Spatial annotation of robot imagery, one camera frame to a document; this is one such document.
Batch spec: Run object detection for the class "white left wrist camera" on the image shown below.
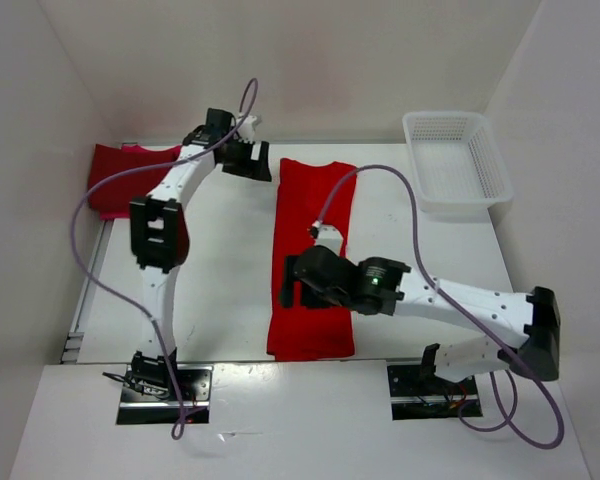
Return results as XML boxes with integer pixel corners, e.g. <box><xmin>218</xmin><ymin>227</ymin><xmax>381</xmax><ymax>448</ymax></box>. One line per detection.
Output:
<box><xmin>236</xmin><ymin>113</ymin><xmax>261</xmax><ymax>143</ymax></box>

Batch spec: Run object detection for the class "dark red t shirt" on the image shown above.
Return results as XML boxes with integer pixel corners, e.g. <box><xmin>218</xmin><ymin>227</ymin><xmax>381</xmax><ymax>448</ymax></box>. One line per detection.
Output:
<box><xmin>87</xmin><ymin>144</ymin><xmax>181</xmax><ymax>219</ymax></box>

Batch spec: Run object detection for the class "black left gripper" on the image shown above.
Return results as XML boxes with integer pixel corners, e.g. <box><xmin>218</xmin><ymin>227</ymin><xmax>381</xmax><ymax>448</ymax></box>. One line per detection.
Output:
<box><xmin>220</xmin><ymin>136</ymin><xmax>271</xmax><ymax>182</ymax></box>

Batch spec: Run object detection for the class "white plastic laundry basket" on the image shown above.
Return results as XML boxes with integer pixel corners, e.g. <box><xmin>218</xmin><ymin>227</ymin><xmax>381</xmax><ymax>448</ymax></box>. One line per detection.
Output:
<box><xmin>402</xmin><ymin>111</ymin><xmax>514</xmax><ymax>215</ymax></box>

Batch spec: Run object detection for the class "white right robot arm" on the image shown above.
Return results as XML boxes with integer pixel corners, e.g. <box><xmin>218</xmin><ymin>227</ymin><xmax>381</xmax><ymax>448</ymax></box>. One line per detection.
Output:
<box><xmin>279</xmin><ymin>246</ymin><xmax>560</xmax><ymax>393</ymax></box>

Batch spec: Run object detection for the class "bright red t shirt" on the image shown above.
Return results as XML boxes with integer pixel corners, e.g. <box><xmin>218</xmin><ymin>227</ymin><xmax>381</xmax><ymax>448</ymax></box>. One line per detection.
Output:
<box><xmin>267</xmin><ymin>158</ymin><xmax>355</xmax><ymax>362</ymax></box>

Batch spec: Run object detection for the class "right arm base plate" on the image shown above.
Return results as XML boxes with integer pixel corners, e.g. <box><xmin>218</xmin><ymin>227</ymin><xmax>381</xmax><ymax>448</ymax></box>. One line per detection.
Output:
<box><xmin>386</xmin><ymin>362</ymin><xmax>483</xmax><ymax>421</ymax></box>

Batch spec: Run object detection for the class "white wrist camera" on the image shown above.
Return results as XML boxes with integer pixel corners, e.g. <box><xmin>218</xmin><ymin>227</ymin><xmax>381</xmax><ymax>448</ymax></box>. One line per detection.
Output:
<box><xmin>236</xmin><ymin>113</ymin><xmax>261</xmax><ymax>143</ymax></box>
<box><xmin>309</xmin><ymin>221</ymin><xmax>344</xmax><ymax>255</ymax></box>

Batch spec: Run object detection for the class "pink red t shirt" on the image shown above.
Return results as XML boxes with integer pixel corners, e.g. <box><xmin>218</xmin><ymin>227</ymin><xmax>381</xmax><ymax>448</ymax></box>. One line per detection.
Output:
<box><xmin>99</xmin><ymin>144</ymin><xmax>184</xmax><ymax>221</ymax></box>

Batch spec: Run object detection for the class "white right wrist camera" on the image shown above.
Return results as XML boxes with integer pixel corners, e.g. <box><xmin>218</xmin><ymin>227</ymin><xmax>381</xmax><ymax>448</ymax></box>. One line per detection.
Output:
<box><xmin>309</xmin><ymin>221</ymin><xmax>344</xmax><ymax>255</ymax></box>

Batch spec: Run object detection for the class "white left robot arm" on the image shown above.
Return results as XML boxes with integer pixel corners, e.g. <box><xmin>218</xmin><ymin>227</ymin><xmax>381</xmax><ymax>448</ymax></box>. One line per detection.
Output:
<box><xmin>126</xmin><ymin>108</ymin><xmax>272</xmax><ymax>400</ymax></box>

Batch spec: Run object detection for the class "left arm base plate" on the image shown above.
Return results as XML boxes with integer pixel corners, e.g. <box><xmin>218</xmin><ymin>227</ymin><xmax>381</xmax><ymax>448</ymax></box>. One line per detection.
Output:
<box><xmin>115</xmin><ymin>365</ymin><xmax>213</xmax><ymax>426</ymax></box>

